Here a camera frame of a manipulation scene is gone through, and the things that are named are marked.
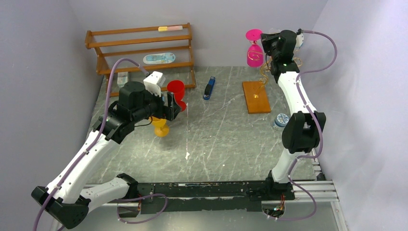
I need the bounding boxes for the gold wire wine glass rack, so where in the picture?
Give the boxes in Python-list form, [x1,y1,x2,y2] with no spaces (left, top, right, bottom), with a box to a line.
[242,48,304,115]

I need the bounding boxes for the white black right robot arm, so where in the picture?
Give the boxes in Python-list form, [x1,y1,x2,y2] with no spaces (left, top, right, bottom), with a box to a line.
[260,30,326,200]

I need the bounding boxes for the small teal white box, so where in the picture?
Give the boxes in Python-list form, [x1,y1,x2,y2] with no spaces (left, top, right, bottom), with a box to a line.
[117,72,129,88]

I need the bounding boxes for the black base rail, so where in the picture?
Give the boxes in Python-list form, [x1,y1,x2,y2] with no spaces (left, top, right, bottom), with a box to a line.
[115,179,295,214]

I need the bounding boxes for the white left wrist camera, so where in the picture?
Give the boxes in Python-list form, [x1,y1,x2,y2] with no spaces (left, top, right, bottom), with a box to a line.
[143,71,166,97]

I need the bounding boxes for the blue white oval package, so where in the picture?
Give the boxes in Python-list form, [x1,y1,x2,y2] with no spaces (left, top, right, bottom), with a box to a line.
[143,52,176,64]

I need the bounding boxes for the blue hanging wine glass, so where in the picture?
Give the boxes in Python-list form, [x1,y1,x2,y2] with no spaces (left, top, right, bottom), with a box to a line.
[294,33,304,50]

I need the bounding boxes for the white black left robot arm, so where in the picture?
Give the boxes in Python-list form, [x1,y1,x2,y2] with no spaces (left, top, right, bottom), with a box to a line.
[31,81,181,229]

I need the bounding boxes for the red plastic wine glass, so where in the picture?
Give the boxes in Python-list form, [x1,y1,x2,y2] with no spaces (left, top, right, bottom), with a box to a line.
[167,80,187,112]

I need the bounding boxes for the yellow pink eraser bar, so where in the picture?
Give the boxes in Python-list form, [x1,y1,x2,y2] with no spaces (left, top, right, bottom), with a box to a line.
[158,25,183,32]

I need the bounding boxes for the wooden shelf rack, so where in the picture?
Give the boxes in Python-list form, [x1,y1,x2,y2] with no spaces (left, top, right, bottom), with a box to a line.
[85,23,196,89]

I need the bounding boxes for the pink plastic wine glass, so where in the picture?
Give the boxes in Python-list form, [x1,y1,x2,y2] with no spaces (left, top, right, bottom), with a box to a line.
[245,29,264,68]

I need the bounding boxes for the yellow plastic wine glass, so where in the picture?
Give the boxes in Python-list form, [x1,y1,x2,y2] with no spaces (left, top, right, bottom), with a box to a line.
[151,117,169,137]

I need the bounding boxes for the blue stapler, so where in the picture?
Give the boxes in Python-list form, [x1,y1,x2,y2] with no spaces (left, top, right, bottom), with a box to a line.
[203,76,216,100]

